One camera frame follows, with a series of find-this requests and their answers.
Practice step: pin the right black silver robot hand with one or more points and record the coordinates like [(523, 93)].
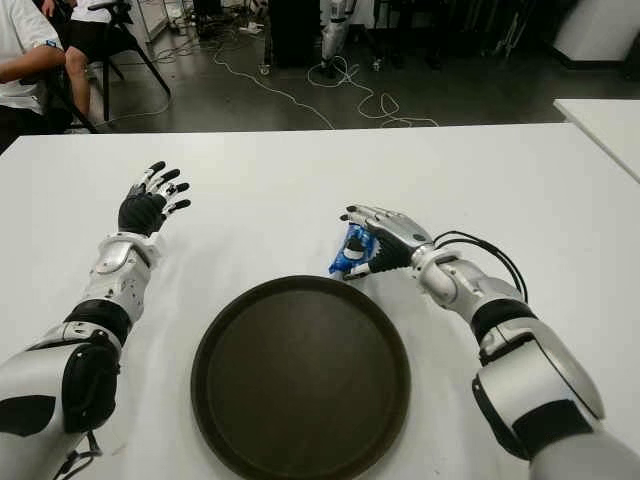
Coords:
[(395, 250)]

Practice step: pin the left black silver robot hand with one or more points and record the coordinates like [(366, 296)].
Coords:
[(140, 210)]

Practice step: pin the blue Oreo cookie packet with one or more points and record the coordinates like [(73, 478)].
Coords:
[(345, 260)]

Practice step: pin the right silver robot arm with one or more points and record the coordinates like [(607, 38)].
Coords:
[(450, 280)]

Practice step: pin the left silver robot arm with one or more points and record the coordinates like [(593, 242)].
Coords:
[(115, 280)]

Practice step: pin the black folding chair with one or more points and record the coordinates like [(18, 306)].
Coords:
[(57, 100), (117, 37)]

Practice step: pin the seated person in black shorts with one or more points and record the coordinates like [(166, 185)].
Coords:
[(77, 75)]

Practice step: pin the round dark brown tray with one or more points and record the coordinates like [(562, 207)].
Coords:
[(300, 380)]

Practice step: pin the black wheeled stand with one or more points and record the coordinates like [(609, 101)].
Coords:
[(376, 64)]

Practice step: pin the white cabinet panel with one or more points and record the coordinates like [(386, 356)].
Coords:
[(152, 20)]

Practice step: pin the seated person in white shirt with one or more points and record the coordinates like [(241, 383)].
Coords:
[(20, 50)]

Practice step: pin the white power strip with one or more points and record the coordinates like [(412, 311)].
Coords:
[(250, 28)]

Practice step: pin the silver humanoid robot legs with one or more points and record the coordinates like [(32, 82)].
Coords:
[(332, 40)]

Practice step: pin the black cabinet on casters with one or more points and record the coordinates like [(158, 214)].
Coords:
[(295, 35)]

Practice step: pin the metal folding rods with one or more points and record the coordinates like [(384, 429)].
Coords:
[(510, 40)]

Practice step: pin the white neighbouring table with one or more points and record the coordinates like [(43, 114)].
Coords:
[(610, 125)]

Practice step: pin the white curved pillar base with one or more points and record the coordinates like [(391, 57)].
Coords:
[(595, 30)]

